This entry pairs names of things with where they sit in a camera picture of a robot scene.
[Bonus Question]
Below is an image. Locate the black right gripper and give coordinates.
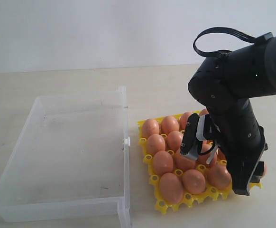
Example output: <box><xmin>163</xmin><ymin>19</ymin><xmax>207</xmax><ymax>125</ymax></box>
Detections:
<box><xmin>204</xmin><ymin>99</ymin><xmax>267</xmax><ymax>195</ymax></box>

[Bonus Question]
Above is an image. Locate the brown egg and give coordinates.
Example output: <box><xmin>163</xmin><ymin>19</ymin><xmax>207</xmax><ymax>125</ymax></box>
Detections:
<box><xmin>175</xmin><ymin>149</ymin><xmax>196</xmax><ymax>172</ymax></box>
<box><xmin>179</xmin><ymin>112</ymin><xmax>193</xmax><ymax>130</ymax></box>
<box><xmin>199</xmin><ymin>108</ymin><xmax>209</xmax><ymax>116</ymax></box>
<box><xmin>147</xmin><ymin>134</ymin><xmax>166</xmax><ymax>156</ymax></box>
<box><xmin>166</xmin><ymin>131</ymin><xmax>183</xmax><ymax>152</ymax></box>
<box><xmin>159</xmin><ymin>173</ymin><xmax>184</xmax><ymax>204</ymax></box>
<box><xmin>261</xmin><ymin>163</ymin><xmax>267</xmax><ymax>178</ymax></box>
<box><xmin>207</xmin><ymin>164</ymin><xmax>231</xmax><ymax>190</ymax></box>
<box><xmin>141</xmin><ymin>118</ymin><xmax>160</xmax><ymax>139</ymax></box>
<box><xmin>161</xmin><ymin>115</ymin><xmax>179</xmax><ymax>135</ymax></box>
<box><xmin>217</xmin><ymin>148</ymin><xmax>226</xmax><ymax>160</ymax></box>

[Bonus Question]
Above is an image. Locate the brown egg third row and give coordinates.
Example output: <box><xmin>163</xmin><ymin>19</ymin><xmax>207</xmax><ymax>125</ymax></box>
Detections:
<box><xmin>197</xmin><ymin>144</ymin><xmax>218</xmax><ymax>168</ymax></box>

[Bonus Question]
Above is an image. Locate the brown egg front corner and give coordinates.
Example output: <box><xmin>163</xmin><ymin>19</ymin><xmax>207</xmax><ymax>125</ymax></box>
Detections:
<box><xmin>182</xmin><ymin>169</ymin><xmax>206</xmax><ymax>195</ymax></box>

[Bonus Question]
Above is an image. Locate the brown egg second row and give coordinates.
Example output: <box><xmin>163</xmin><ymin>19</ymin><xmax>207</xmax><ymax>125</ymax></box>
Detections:
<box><xmin>152</xmin><ymin>151</ymin><xmax>174</xmax><ymax>176</ymax></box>

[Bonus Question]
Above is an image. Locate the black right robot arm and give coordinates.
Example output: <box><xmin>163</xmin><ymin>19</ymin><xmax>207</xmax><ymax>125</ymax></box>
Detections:
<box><xmin>181</xmin><ymin>33</ymin><xmax>276</xmax><ymax>195</ymax></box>

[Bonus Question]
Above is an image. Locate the yellow plastic egg tray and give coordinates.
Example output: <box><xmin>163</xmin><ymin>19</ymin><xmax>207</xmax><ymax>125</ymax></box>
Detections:
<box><xmin>137</xmin><ymin>109</ymin><xmax>263</xmax><ymax>216</ymax></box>

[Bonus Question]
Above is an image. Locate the clear plastic bin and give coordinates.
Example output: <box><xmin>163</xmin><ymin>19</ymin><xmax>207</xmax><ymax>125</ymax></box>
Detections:
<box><xmin>0</xmin><ymin>86</ymin><xmax>131</xmax><ymax>228</ymax></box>

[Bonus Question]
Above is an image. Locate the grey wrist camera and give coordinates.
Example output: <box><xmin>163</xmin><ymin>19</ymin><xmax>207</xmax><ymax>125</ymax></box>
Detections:
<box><xmin>180</xmin><ymin>113</ymin><xmax>215</xmax><ymax>161</ymax></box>

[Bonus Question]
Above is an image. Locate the black camera cable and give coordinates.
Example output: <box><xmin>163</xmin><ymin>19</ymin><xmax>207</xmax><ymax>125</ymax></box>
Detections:
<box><xmin>193</xmin><ymin>27</ymin><xmax>275</xmax><ymax>166</ymax></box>

